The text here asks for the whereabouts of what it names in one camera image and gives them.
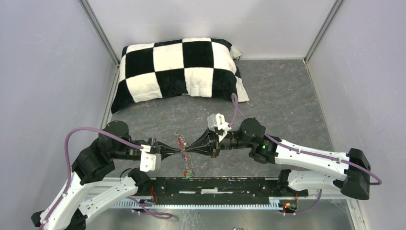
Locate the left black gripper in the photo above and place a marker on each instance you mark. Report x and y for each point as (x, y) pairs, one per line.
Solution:
(165, 150)

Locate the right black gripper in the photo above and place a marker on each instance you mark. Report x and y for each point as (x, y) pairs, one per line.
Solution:
(204, 145)

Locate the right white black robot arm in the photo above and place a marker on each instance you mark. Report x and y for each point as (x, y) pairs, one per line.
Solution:
(347, 172)

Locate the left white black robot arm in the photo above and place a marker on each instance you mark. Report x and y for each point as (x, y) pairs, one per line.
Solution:
(70, 210)

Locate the black white checkered pillow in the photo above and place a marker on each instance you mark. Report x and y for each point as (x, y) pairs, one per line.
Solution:
(197, 67)

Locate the left corner aluminium profile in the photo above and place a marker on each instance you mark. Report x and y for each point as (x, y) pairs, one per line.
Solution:
(99, 30)

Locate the corner aluminium profile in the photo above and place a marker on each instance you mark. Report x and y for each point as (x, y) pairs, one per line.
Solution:
(323, 30)
(99, 30)

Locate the right corner aluminium profile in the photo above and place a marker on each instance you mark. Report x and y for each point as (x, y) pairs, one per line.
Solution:
(323, 30)

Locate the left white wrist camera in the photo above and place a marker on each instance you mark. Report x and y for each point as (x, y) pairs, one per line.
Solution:
(149, 161)

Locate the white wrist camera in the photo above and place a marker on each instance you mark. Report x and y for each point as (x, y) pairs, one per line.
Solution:
(217, 124)
(149, 161)

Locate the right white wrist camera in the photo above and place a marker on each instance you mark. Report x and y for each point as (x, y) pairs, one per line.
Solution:
(217, 124)

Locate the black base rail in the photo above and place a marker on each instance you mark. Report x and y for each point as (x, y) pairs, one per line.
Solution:
(216, 190)

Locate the white toothed cable duct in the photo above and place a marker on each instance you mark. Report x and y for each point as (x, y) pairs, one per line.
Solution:
(272, 204)

